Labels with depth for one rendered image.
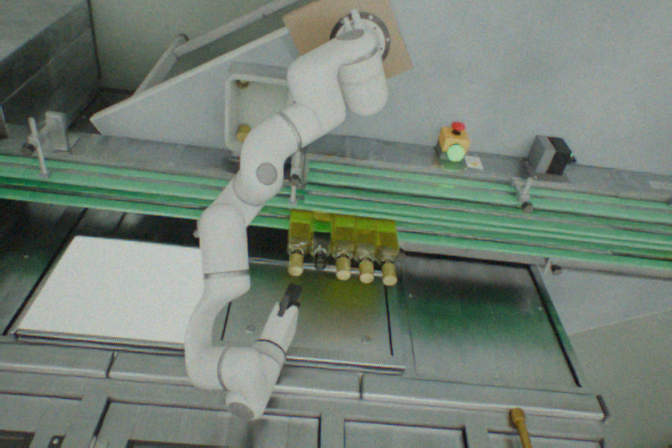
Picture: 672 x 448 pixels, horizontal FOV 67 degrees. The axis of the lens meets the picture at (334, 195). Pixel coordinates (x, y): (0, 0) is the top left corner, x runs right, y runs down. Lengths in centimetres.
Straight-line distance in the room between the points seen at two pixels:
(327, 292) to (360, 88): 58
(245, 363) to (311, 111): 48
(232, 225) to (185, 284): 47
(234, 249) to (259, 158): 17
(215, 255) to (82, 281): 57
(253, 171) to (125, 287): 59
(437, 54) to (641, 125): 64
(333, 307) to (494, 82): 74
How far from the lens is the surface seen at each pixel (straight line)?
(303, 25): 134
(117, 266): 145
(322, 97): 99
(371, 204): 138
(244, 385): 96
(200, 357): 100
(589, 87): 157
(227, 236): 93
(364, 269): 126
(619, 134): 169
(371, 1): 132
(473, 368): 138
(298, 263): 124
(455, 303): 151
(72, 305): 139
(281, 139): 97
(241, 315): 131
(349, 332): 131
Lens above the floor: 204
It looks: 53 degrees down
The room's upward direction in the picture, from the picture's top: 179 degrees counter-clockwise
